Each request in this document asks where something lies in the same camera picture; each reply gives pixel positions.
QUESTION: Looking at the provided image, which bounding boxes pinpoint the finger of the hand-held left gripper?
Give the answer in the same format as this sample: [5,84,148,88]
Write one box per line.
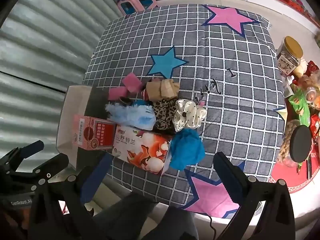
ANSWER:
[7,152,69,193]
[0,140,45,173]

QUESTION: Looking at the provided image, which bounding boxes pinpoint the person's grey jeans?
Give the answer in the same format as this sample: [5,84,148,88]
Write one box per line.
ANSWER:
[87,192,200,240]

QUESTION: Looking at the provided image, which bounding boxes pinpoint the gold lid jar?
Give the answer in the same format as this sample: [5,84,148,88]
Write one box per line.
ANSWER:
[276,36,304,76]

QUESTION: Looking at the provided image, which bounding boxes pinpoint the green snack packet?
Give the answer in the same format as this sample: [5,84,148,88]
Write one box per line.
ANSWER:
[287,87,312,127]

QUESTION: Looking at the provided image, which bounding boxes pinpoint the pink sponge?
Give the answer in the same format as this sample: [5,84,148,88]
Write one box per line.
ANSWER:
[122,72,143,93]
[108,86,128,101]

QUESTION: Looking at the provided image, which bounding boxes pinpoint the white storage box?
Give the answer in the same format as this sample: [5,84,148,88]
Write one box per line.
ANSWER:
[56,85,118,172]

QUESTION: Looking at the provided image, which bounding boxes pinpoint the pale green curtain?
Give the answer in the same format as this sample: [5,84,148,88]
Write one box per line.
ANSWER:
[0,0,124,160]

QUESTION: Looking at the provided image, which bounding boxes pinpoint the beige socks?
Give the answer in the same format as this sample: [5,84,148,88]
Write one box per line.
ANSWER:
[146,79,181,100]

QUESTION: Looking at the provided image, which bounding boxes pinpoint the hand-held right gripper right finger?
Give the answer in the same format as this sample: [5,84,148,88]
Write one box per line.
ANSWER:
[212,151,297,240]

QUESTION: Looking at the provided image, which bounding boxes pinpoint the black cable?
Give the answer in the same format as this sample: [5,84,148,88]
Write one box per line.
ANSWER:
[205,214,218,240]

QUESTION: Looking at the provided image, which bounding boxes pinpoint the small glass jar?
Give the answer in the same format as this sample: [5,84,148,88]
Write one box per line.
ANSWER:
[305,86,320,108]

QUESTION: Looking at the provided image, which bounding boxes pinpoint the pink plastic stool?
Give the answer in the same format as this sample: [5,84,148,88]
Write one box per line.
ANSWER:
[117,0,158,15]

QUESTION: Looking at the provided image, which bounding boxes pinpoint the floral tissue pack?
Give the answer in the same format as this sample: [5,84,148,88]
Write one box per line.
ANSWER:
[112,125,173,176]

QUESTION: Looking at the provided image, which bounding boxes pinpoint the grey checked star blanket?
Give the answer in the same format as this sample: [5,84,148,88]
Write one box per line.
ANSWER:
[81,4,287,219]

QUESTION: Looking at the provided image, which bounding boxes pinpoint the pink carton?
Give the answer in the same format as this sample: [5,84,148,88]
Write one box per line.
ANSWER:
[74,114,117,152]

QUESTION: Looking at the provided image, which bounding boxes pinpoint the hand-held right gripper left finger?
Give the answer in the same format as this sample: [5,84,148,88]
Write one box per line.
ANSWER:
[27,152,115,240]

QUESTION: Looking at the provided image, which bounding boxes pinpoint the leopard print scrunchie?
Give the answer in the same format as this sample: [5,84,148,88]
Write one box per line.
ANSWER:
[152,99,178,132]

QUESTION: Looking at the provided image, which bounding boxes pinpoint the black lid jar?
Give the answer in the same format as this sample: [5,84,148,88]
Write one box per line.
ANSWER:
[276,120,313,168]

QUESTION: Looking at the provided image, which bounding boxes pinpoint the light blue fluffy cloth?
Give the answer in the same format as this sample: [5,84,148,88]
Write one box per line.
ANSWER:
[105,102,157,131]

